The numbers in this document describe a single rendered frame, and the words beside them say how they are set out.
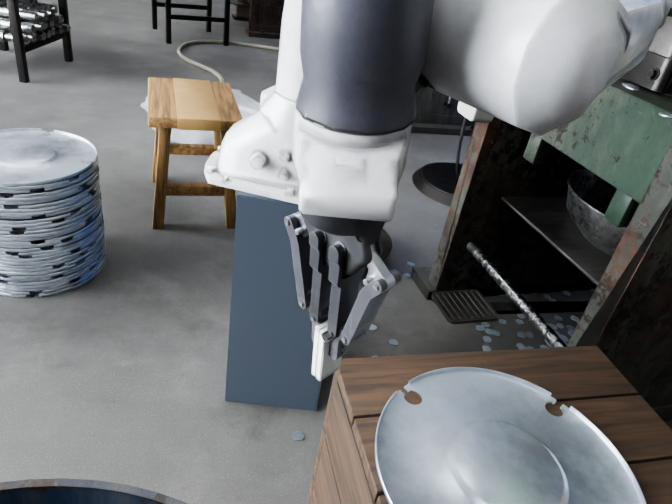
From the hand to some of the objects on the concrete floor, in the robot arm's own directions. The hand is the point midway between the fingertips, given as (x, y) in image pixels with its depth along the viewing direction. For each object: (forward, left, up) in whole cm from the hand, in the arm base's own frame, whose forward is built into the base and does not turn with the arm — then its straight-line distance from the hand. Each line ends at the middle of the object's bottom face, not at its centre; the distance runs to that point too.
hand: (328, 348), depth 55 cm
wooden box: (+26, -4, -45) cm, 52 cm away
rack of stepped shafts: (-147, +215, -45) cm, 265 cm away
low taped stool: (-39, +108, -46) cm, 124 cm away
